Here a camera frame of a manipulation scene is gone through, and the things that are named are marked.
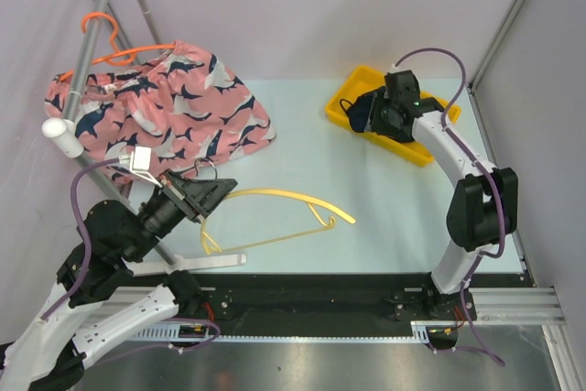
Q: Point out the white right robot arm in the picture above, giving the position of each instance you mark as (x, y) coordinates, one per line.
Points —
(483, 208)

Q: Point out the pink shark print shorts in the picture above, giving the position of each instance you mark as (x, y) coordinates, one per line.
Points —
(186, 105)

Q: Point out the orange plastic hanger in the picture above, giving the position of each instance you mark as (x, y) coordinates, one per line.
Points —
(110, 47)

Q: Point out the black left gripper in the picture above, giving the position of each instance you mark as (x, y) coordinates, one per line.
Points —
(198, 198)

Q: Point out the grey metal clothes rack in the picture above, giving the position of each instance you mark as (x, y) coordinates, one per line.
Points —
(72, 134)

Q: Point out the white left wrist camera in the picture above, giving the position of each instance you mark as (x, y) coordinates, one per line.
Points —
(137, 163)

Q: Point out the yellow plastic hanger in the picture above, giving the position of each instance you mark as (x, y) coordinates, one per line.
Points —
(262, 216)

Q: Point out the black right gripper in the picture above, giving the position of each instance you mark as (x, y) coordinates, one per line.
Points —
(381, 100)

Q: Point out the white slotted cable duct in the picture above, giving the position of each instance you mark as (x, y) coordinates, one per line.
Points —
(186, 334)

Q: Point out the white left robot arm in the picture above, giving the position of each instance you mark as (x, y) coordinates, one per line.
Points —
(59, 345)

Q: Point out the navy blue shorts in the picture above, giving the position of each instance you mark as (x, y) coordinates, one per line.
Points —
(358, 112)

